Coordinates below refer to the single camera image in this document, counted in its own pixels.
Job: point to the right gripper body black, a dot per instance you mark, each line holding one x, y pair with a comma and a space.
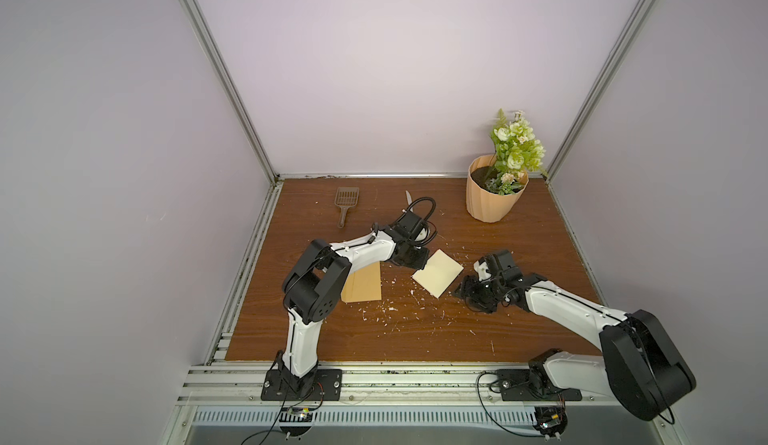
474, 290

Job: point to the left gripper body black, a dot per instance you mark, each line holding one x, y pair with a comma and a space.
414, 257

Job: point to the cream letter paper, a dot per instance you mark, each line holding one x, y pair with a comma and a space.
438, 274

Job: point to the tan paper envelope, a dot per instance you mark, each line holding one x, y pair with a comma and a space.
363, 285

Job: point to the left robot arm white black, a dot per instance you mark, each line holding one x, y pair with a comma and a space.
314, 285

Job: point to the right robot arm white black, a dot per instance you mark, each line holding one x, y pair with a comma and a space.
638, 364

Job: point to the brown plastic slotted scoop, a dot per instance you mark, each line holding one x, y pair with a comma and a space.
345, 199

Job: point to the ribbed beige flower pot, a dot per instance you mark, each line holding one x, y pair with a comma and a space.
483, 205

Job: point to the green white artificial flowers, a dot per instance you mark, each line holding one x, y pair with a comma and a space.
517, 152

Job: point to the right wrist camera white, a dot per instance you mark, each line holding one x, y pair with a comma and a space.
482, 270

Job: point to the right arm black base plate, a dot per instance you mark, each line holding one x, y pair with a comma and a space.
531, 385

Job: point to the right controller board with cable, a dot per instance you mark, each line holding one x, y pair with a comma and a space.
550, 421

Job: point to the controller board with cable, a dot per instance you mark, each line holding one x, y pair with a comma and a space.
290, 423
550, 421

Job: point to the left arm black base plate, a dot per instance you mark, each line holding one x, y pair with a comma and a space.
320, 384

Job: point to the left controller board with cable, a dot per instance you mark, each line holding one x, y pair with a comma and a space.
290, 423

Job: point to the aluminium front rail frame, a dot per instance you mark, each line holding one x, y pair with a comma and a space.
373, 394

